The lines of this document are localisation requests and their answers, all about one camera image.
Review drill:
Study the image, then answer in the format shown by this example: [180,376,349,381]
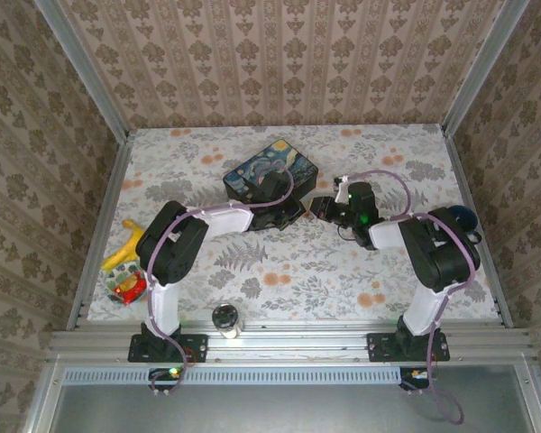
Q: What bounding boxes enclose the aluminium front frame rail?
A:
[49,320,531,364]

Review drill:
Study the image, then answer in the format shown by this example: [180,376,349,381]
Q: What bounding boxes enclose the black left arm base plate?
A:
[128,333,208,364]

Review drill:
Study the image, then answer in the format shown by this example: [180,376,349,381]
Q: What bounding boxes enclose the dark blue mug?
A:
[448,205,482,244]

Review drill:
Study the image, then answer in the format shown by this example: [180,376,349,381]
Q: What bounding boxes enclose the aluminium frame post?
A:
[34,0,130,143]
[441,0,531,136]

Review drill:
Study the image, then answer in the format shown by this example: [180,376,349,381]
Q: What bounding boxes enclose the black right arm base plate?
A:
[366,332,450,363]

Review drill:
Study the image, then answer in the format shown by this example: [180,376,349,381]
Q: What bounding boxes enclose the yellow toy banana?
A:
[101,219,141,272]

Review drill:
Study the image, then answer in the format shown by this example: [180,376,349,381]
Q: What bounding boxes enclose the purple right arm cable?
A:
[337,170,475,426]

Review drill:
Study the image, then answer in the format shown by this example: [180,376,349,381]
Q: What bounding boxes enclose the red snack packet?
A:
[115,270,148,308]

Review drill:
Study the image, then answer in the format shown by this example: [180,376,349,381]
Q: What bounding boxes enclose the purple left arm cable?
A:
[144,165,297,398]

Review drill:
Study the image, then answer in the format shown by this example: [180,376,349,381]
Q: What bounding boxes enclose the grey metal panel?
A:
[49,382,536,433]

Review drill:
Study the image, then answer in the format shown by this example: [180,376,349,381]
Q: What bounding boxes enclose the floral patterned bowl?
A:
[104,260,148,307]

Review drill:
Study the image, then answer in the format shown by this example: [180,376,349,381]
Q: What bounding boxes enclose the white slotted cable duct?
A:
[62,365,402,385]

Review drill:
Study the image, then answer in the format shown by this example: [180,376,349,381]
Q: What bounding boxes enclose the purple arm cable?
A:
[144,165,297,398]
[337,170,475,426]

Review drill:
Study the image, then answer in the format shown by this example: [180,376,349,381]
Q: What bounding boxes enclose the starry night print black box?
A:
[223,139,320,202]

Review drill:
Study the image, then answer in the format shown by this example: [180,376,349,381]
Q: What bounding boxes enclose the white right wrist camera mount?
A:
[333,175,351,204]

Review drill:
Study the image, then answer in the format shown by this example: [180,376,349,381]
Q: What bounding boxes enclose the aluminium table side rail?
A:
[67,139,134,330]
[441,125,515,328]

